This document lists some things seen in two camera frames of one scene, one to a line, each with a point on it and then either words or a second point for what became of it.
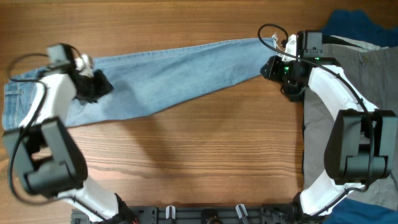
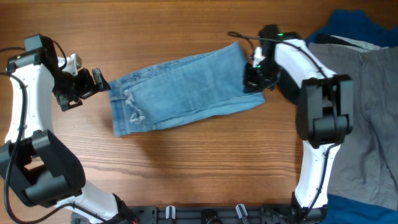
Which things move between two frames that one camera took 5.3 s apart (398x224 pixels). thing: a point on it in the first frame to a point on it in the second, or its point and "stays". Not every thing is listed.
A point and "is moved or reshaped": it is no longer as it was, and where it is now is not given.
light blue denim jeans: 147,81 is moved or reshaped
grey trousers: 374,70 stays
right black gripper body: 280,71 to 263,76
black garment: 295,90 stays
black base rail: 215,214 stays
